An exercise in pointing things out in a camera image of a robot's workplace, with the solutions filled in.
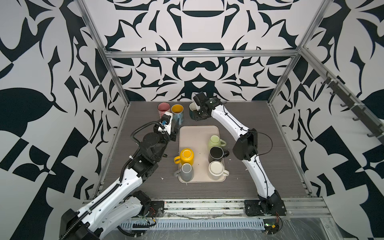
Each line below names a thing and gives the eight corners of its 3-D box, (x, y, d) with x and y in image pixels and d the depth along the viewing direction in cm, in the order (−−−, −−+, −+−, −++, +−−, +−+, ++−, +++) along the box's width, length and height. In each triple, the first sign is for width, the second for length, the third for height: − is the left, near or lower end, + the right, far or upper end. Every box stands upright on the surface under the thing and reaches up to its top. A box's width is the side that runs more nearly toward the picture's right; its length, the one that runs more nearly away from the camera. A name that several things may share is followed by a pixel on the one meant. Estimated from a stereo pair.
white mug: (208, 179, 84) (210, 175, 79) (207, 165, 89) (208, 160, 84) (227, 179, 85) (229, 175, 79) (225, 165, 89) (227, 160, 84)
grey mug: (175, 176, 85) (173, 170, 78) (181, 165, 89) (180, 159, 82) (189, 183, 83) (189, 178, 76) (195, 172, 87) (195, 166, 79)
